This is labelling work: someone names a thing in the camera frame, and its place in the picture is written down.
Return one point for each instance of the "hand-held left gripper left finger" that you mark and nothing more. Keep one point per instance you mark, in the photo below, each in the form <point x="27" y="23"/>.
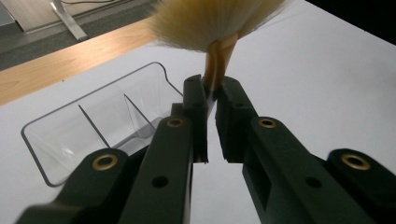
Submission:
<point x="168" y="161"/>

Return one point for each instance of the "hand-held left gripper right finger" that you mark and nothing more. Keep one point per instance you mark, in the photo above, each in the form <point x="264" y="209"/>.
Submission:
<point x="267" y="161"/>

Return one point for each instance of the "clear plastic divided organizer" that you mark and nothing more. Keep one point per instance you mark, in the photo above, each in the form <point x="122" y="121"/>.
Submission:
<point x="102" y="115"/>

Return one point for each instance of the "white cabinet panel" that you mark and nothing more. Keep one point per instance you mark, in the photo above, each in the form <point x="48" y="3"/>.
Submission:
<point x="5" y="14"/>

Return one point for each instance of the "white metal desk frame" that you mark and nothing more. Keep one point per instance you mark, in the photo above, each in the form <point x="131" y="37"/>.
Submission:
<point x="68" y="21"/>

